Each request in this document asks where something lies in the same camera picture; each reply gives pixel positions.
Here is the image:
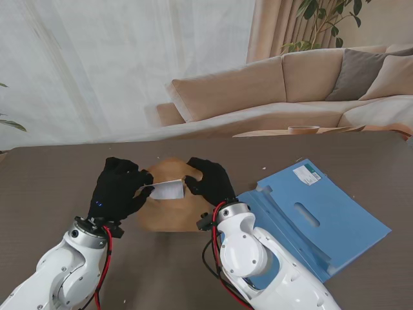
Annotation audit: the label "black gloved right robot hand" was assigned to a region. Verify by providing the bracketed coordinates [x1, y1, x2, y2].
[183, 157, 238, 207]

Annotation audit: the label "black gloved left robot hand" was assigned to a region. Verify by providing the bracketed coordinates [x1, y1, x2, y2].
[87, 157, 155, 229]

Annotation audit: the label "white letter paper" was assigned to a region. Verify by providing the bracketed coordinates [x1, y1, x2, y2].
[139, 179, 186, 201]

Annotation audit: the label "brown kraft paper envelope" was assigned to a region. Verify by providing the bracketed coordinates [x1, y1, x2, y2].
[137, 157, 214, 233]

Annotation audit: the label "blue plastic file folder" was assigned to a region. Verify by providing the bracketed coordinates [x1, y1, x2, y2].
[221, 158, 392, 291]

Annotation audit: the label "low wooden coffee table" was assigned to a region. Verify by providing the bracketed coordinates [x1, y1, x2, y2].
[232, 125, 367, 138]

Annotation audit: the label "beige fabric sofa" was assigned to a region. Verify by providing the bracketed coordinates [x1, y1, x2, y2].
[156, 45, 413, 138]

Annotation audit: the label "round wooden bowl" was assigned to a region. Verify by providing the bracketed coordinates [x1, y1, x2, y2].
[288, 125, 320, 135]

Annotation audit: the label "small green plant leaves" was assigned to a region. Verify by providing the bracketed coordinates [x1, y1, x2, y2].
[0, 82, 28, 154]

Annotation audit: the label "white sheer curtain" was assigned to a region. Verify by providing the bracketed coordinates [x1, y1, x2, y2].
[0, 0, 256, 152]

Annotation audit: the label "beige pleated curtain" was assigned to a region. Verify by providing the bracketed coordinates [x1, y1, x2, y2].
[247, 0, 323, 64]

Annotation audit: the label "grey sofa cushion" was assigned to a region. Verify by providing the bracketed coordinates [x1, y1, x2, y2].
[325, 47, 413, 102]

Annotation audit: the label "tall green leafy houseplant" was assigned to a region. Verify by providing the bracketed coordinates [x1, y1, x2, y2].
[279, 0, 372, 55]

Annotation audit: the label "beige sofa cushion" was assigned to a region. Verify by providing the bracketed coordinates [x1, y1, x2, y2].
[358, 54, 413, 101]

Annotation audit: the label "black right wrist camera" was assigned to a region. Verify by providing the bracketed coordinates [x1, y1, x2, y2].
[197, 211, 216, 231]

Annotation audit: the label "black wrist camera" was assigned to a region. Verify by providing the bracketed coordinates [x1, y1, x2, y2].
[197, 211, 216, 231]
[105, 222, 125, 240]

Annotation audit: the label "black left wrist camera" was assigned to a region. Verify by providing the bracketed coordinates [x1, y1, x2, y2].
[105, 222, 125, 240]

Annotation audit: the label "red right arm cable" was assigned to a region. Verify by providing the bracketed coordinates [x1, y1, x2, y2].
[211, 203, 254, 310]

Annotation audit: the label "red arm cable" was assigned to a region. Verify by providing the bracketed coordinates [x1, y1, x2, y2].
[211, 203, 254, 310]
[95, 225, 114, 310]

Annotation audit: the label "red left arm cable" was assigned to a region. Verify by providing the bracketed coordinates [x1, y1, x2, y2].
[95, 225, 114, 310]

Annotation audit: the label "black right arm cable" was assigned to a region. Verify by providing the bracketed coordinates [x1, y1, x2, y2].
[201, 242, 224, 279]

